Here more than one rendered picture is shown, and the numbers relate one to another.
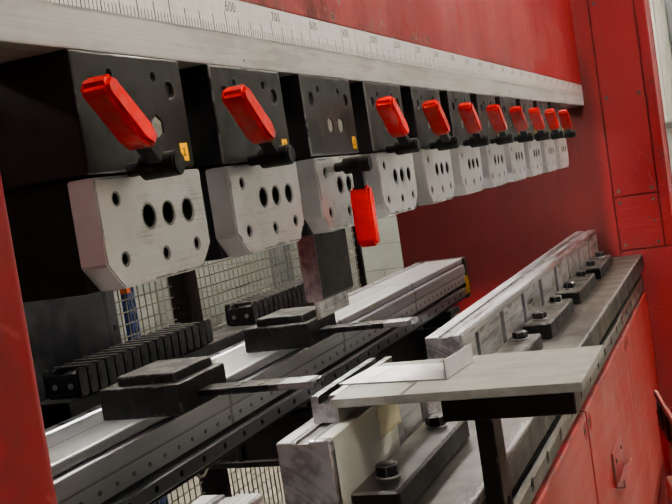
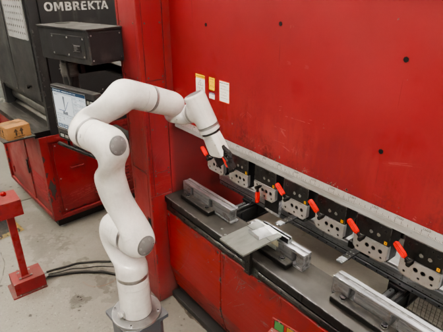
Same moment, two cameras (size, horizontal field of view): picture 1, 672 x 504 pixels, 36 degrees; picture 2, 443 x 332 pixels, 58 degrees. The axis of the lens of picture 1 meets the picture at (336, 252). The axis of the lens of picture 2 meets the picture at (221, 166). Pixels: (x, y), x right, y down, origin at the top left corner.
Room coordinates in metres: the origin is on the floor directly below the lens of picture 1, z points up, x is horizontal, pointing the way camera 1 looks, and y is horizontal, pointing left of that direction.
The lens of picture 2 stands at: (1.86, -1.67, 2.18)
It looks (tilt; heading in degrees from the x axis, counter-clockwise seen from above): 25 degrees down; 120
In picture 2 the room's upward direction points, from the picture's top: straight up
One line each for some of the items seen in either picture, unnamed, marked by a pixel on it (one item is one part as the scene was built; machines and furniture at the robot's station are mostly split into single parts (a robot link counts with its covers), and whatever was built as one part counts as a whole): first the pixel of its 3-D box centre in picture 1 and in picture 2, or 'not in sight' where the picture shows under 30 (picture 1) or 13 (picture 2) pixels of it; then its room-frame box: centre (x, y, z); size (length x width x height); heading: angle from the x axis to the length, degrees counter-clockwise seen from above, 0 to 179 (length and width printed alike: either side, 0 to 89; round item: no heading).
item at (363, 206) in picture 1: (357, 201); (258, 193); (1.12, -0.03, 1.20); 0.04 x 0.02 x 0.10; 69
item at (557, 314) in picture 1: (549, 318); not in sight; (2.10, -0.41, 0.89); 0.30 x 0.05 x 0.03; 159
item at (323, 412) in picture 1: (355, 387); (275, 231); (1.21, 0.00, 0.98); 0.20 x 0.03 x 0.03; 159
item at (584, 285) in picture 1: (576, 288); not in sight; (2.47, -0.55, 0.89); 0.30 x 0.05 x 0.03; 159
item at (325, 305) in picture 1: (327, 271); (272, 205); (1.18, 0.01, 1.13); 0.10 x 0.02 x 0.10; 159
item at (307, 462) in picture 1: (369, 434); (278, 243); (1.24, -0.01, 0.92); 0.39 x 0.06 x 0.10; 159
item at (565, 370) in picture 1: (471, 375); (250, 237); (1.13, -0.13, 1.00); 0.26 x 0.18 x 0.01; 69
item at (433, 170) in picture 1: (407, 148); (335, 214); (1.53, -0.13, 1.26); 0.15 x 0.09 x 0.17; 159
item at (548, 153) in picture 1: (530, 138); not in sight; (2.46, -0.49, 1.26); 0.15 x 0.09 x 0.17; 159
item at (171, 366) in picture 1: (218, 381); (293, 215); (1.25, 0.16, 1.01); 0.26 x 0.12 x 0.05; 69
